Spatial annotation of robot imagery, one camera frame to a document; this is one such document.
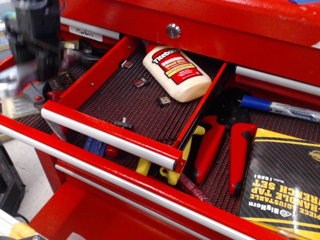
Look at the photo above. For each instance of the black usb dongle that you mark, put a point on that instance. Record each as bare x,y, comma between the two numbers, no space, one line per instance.
163,101

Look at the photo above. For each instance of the clear plastic bit case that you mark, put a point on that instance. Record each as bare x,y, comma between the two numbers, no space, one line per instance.
18,107

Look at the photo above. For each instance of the blue cap marker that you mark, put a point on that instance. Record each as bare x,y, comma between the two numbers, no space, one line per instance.
280,108

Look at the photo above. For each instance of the yellow handled pliers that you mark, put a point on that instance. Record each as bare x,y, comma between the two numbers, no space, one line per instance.
144,165

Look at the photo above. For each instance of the red handled crimping pliers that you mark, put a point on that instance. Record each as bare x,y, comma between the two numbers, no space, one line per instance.
226,116

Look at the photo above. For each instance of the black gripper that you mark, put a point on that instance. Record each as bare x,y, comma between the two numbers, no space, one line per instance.
35,29

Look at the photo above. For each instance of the silver box cutter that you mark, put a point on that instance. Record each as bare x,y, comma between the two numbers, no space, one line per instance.
15,78

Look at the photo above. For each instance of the silver chest lock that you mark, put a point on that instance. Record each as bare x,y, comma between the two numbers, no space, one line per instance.
173,31

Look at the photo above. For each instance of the small usb dongle upper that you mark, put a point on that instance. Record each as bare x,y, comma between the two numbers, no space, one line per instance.
126,64

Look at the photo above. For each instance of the red screwdriver handle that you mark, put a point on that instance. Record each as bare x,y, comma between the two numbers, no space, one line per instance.
111,151

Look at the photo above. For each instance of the red tool chest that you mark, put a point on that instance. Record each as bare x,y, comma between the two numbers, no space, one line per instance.
104,198

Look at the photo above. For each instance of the blue handled tool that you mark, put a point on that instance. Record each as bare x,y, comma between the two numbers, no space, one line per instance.
95,146

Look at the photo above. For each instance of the white markers label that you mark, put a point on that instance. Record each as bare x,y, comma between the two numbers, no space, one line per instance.
85,33

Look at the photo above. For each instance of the red tube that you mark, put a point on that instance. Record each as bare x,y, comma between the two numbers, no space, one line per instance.
192,189

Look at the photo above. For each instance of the wood glue bottle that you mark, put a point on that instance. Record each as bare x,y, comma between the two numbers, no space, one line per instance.
180,76

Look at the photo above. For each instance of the black wire stripper tool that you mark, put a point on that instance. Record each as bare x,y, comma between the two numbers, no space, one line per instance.
63,81

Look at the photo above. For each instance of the black handled tool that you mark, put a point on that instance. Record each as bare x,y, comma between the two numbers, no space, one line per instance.
89,55

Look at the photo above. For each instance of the black equipment case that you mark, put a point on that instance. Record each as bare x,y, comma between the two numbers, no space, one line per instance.
12,188

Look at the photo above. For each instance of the yellow object bottom left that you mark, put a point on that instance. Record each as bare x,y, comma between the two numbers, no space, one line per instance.
21,230

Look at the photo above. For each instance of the red wide open drawer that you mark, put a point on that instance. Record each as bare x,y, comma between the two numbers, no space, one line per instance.
287,125

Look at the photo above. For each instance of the red small open drawer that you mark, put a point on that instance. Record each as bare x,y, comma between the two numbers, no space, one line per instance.
106,93

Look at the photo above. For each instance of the orange grey scissors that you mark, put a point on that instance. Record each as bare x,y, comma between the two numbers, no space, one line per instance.
36,92

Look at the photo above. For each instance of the black thumb screw knob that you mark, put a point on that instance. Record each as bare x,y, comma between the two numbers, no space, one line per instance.
123,123

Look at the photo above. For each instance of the black yellow tap wrench box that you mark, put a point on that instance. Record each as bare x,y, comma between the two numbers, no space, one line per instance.
282,184

